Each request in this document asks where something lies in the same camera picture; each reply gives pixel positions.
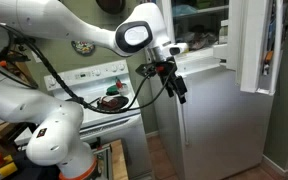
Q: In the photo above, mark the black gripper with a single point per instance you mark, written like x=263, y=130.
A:
x=170, y=75

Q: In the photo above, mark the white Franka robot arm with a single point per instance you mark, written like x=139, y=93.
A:
x=50, y=20

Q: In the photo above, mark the white fridge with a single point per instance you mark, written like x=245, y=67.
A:
x=217, y=126

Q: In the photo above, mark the large black coil burner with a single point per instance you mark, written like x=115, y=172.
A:
x=126, y=100

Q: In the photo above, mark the white stove knob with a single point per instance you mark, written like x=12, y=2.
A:
x=97, y=72
x=52, y=81
x=121, y=67
x=114, y=68

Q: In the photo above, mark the teal frozen food bag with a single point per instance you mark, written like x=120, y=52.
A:
x=184, y=10

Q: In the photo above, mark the white freezer door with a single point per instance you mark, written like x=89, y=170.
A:
x=250, y=50

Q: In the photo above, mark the white electric stove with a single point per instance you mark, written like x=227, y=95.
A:
x=94, y=71

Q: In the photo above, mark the wooden base board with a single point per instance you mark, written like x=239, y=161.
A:
x=119, y=160

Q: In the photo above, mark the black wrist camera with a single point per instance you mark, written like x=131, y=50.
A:
x=147, y=69

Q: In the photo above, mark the aluminium extrusion base frame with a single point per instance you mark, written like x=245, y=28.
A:
x=104, y=160

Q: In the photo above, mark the decorative wall plate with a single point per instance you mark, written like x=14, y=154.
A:
x=83, y=47

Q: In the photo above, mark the dark round wall object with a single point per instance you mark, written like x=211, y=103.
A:
x=110, y=5

